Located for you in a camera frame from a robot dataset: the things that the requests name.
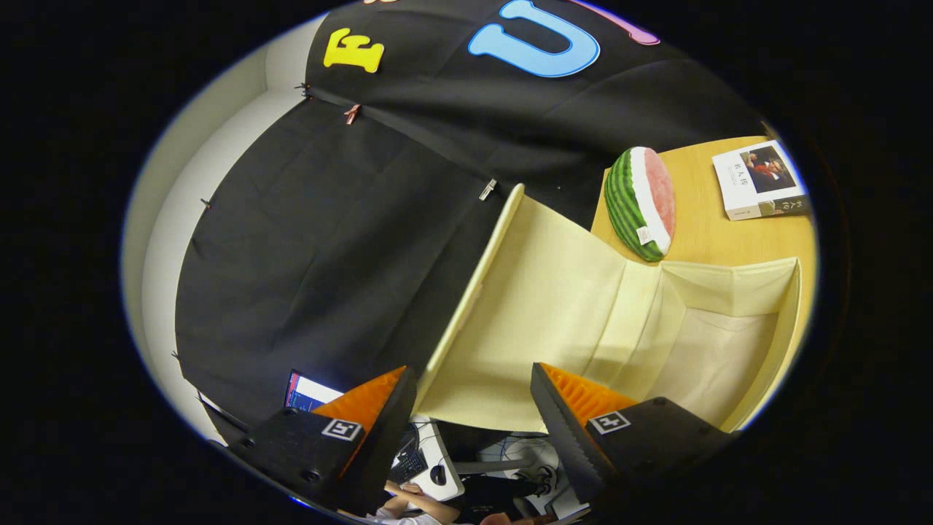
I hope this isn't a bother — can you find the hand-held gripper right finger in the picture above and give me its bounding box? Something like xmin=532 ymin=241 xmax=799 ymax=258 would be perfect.
xmin=530 ymin=362 xmax=737 ymax=522

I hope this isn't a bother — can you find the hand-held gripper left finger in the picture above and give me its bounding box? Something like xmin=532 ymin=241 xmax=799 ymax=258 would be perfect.
xmin=230 ymin=366 xmax=418 ymax=515

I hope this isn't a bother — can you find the cream fabric storage box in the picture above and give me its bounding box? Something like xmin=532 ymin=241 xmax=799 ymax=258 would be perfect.
xmin=414 ymin=182 xmax=803 ymax=435

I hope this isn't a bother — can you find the black keyboard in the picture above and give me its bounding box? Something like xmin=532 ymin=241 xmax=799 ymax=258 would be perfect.
xmin=389 ymin=448 xmax=429 ymax=485

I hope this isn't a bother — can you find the white office desk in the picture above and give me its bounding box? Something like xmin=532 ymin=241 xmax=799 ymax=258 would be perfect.
xmin=397 ymin=416 xmax=466 ymax=502

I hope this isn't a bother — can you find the computer monitor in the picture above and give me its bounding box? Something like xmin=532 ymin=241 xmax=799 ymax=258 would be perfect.
xmin=284 ymin=370 xmax=344 ymax=413

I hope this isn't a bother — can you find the watermelon slice plush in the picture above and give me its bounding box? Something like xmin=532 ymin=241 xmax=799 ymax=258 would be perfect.
xmin=604 ymin=147 xmax=676 ymax=263

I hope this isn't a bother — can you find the white portrait cover book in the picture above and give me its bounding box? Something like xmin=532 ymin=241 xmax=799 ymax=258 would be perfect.
xmin=712 ymin=139 xmax=809 ymax=222

